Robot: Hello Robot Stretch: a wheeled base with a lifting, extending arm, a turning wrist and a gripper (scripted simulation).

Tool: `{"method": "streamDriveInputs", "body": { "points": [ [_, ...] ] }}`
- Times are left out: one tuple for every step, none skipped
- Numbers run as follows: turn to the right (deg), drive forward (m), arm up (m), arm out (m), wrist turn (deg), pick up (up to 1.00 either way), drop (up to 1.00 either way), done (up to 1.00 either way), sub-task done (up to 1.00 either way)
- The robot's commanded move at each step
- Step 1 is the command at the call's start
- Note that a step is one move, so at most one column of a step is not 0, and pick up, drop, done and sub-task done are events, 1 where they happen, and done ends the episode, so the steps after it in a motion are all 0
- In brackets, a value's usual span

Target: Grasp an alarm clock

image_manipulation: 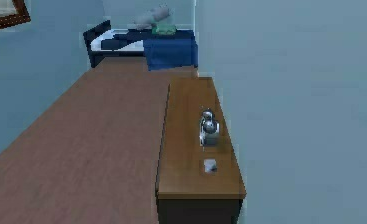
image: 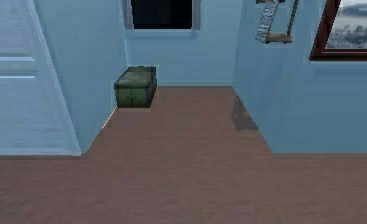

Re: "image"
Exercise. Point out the dark window with grey frame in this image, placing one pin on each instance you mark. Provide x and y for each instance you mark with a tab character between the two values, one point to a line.
161	13

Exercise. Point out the pale blue room door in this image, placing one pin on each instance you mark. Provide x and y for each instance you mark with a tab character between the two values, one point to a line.
21	83

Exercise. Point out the wooden hanging wall shelf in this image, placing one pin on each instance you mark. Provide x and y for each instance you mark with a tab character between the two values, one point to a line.
274	26

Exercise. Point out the brown framed landscape picture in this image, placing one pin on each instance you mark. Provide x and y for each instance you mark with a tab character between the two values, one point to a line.
352	26

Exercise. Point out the green chest box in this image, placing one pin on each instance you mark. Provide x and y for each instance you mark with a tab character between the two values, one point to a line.
134	87

